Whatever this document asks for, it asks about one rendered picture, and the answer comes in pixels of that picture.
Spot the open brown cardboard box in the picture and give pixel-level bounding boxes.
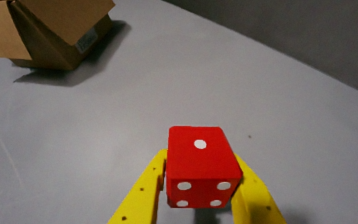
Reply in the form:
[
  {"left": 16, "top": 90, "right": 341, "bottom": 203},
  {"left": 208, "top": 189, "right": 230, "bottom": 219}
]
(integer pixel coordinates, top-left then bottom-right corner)
[{"left": 0, "top": 0, "right": 116, "bottom": 70}]

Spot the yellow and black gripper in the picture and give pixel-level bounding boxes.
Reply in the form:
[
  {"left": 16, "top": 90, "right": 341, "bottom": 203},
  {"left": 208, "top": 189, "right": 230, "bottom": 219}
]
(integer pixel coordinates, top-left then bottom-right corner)
[{"left": 107, "top": 149, "right": 287, "bottom": 224}]

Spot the red die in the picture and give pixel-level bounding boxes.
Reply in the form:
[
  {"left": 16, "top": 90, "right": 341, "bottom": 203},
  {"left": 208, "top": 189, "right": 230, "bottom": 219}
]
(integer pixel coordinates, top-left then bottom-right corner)
[{"left": 166, "top": 126, "right": 243, "bottom": 208}]

